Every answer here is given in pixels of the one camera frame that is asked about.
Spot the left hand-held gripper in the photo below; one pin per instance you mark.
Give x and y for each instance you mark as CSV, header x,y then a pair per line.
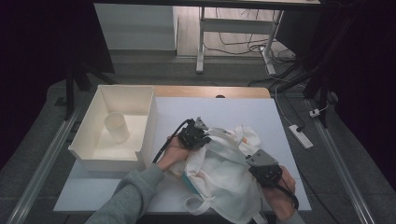
x,y
193,137

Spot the white power strip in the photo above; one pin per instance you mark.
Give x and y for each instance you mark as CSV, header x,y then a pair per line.
x,y
301,137

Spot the small white plug adapter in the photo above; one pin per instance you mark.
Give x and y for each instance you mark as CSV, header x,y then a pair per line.
x,y
314,113

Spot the white metal desk frame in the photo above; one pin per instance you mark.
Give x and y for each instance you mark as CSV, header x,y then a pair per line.
x,y
236,26

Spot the white paper cup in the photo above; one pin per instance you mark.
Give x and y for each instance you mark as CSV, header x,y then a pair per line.
x,y
117,127

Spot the white patterned tote bag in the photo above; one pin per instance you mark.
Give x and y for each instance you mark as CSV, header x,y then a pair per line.
x,y
224,174

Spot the white table sheet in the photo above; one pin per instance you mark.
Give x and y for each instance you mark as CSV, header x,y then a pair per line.
x,y
233,112

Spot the person's right hand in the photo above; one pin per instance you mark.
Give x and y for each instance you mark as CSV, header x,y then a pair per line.
x,y
280,199

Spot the white plastic storage box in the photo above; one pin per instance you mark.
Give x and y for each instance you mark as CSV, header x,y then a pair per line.
x,y
90,130

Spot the aluminium rail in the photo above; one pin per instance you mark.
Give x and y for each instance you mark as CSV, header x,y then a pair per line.
x,y
43,165
342,171

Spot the white cabinet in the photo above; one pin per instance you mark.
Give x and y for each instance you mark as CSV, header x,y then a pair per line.
x,y
137,28

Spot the black stand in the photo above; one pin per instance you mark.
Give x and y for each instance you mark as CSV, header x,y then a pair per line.
x,y
323,77
70,93

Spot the person's left hand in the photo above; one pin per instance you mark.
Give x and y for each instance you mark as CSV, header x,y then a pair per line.
x,y
174,154

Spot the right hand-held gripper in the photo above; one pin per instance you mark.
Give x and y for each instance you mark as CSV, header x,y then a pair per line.
x,y
264,169

